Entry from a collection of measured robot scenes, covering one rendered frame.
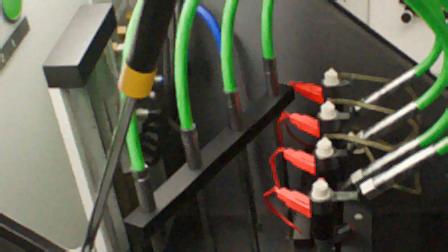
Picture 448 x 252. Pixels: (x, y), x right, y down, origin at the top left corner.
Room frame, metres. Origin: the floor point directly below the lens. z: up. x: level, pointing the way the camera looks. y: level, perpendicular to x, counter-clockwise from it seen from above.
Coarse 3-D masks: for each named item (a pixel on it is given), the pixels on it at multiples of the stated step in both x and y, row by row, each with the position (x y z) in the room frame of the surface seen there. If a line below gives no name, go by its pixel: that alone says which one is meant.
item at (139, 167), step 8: (440, 0) 0.71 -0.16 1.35; (136, 8) 0.76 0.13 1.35; (136, 16) 0.76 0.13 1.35; (128, 32) 0.77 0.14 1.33; (128, 40) 0.76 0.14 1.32; (128, 48) 0.76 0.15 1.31; (136, 120) 0.77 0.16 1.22; (136, 128) 0.77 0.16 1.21; (128, 136) 0.77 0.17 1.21; (136, 136) 0.77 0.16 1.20; (128, 144) 0.77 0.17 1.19; (136, 144) 0.77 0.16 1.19; (440, 144) 0.72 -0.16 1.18; (136, 152) 0.77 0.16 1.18; (440, 152) 0.71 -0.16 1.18; (136, 160) 0.77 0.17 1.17; (136, 168) 0.77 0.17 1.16; (144, 168) 0.77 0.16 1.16; (136, 176) 0.77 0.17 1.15; (144, 176) 0.77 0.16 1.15
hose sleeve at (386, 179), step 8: (432, 144) 0.72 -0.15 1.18; (424, 152) 0.72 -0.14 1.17; (432, 152) 0.72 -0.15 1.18; (408, 160) 0.72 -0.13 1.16; (416, 160) 0.72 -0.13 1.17; (424, 160) 0.72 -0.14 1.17; (432, 160) 0.71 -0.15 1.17; (392, 168) 0.73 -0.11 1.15; (400, 168) 0.72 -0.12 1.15; (408, 168) 0.72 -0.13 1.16; (416, 168) 0.72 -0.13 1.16; (384, 176) 0.73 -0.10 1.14; (392, 176) 0.72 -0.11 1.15; (400, 176) 0.72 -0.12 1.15; (408, 176) 0.72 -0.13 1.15; (376, 184) 0.73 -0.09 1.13; (384, 184) 0.72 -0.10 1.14; (392, 184) 0.72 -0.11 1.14
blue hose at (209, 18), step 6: (198, 6) 1.04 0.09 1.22; (198, 12) 1.04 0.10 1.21; (204, 12) 1.04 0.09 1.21; (204, 18) 1.03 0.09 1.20; (210, 18) 1.03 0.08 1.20; (210, 24) 1.03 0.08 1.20; (216, 24) 1.03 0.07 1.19; (216, 30) 1.03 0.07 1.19; (216, 36) 1.03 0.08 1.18; (162, 78) 1.06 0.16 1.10
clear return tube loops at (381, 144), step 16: (384, 80) 0.99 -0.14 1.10; (416, 96) 0.99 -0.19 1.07; (384, 112) 0.93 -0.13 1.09; (352, 128) 1.00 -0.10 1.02; (416, 128) 0.92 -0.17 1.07; (368, 144) 0.85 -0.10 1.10; (384, 144) 0.98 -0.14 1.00; (400, 144) 0.98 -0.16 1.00; (416, 176) 0.84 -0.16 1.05; (416, 192) 0.85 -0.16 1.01
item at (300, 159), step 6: (288, 150) 0.87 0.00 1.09; (294, 150) 0.87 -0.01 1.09; (300, 150) 0.86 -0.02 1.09; (288, 156) 0.86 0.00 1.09; (294, 156) 0.85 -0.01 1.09; (300, 156) 0.85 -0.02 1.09; (306, 156) 0.84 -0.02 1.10; (312, 156) 0.84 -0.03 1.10; (294, 162) 0.85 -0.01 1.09; (300, 162) 0.84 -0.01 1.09; (306, 162) 0.84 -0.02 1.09; (312, 162) 0.83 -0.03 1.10; (306, 168) 0.83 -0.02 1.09; (312, 168) 0.83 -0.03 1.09
